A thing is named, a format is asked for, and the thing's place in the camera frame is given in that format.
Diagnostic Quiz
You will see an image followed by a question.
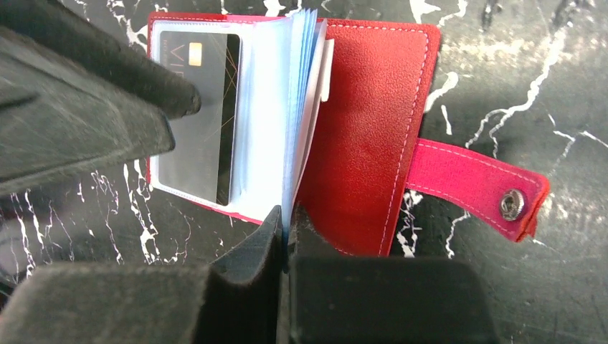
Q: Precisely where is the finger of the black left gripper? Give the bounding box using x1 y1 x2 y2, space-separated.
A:
1 28 175 195
1 1 202 119

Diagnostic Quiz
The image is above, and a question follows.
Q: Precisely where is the red leather card holder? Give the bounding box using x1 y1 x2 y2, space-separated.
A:
147 9 549 257

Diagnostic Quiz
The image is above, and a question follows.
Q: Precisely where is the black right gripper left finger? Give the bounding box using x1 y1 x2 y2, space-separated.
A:
1 206 282 343

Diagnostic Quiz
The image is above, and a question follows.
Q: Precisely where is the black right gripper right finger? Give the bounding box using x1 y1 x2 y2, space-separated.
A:
288 206 499 343

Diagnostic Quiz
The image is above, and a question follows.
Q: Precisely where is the black VIP card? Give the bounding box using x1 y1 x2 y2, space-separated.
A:
157 31 241 206

